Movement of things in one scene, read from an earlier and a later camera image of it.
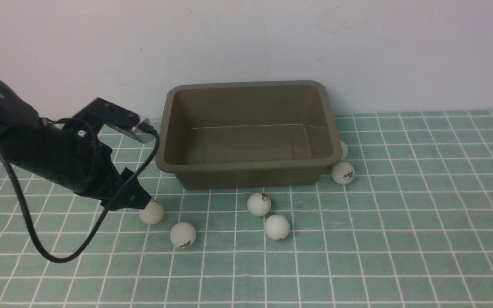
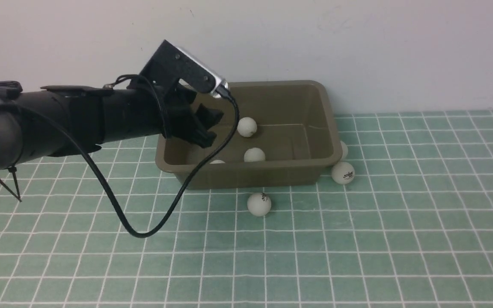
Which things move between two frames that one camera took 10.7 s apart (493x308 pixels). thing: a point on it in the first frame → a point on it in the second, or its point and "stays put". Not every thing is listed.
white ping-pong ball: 182,235 → 254,154
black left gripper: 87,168 → 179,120
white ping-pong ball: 277,227 → 247,127
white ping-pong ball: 344,151 stays put
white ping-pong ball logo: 259,204 stays put
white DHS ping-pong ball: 343,173 stays put
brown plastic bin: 230,134 stays put
